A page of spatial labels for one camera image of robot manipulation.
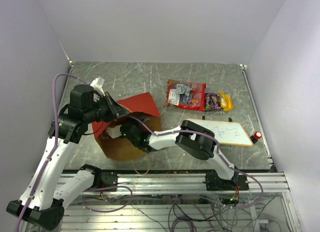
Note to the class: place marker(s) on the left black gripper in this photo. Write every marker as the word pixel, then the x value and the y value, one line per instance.
pixel 115 110

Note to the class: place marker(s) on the red paper bag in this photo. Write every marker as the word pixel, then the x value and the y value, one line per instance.
pixel 125 139

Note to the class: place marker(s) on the silver green snack wrapper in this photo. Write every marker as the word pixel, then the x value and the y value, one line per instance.
pixel 183 89

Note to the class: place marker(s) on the red candy bag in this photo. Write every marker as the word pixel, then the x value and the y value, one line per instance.
pixel 195 101

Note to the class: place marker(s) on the brown purple chocolate pack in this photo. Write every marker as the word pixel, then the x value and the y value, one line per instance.
pixel 212 102

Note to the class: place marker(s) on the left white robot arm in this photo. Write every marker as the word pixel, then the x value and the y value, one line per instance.
pixel 41 204

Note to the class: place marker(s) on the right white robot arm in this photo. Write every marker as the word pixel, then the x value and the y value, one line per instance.
pixel 196 140

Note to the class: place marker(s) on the small whiteboard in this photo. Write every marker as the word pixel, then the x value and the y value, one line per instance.
pixel 227 133

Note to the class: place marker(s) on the red emergency stop button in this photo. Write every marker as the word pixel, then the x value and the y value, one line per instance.
pixel 256 136

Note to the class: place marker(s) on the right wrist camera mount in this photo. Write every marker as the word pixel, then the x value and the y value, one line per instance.
pixel 114 132

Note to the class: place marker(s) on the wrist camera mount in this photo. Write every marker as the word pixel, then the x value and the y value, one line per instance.
pixel 114 132
pixel 97 84

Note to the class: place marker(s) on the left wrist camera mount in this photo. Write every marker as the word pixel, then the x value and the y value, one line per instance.
pixel 97 84

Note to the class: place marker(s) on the aluminium rail frame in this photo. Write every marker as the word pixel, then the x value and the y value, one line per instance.
pixel 170 201

